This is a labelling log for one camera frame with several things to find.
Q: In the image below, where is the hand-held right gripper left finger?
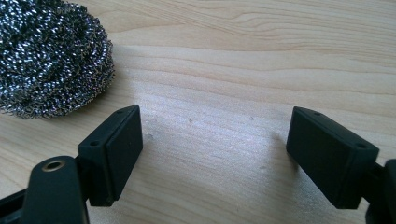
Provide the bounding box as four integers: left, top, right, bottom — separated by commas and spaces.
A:
76, 105, 144, 207

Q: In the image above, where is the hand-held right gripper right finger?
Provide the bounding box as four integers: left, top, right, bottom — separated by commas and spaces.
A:
286, 105, 380, 210

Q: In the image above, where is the steel wool scouring ball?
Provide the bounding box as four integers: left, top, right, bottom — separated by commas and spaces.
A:
0, 0, 116, 120

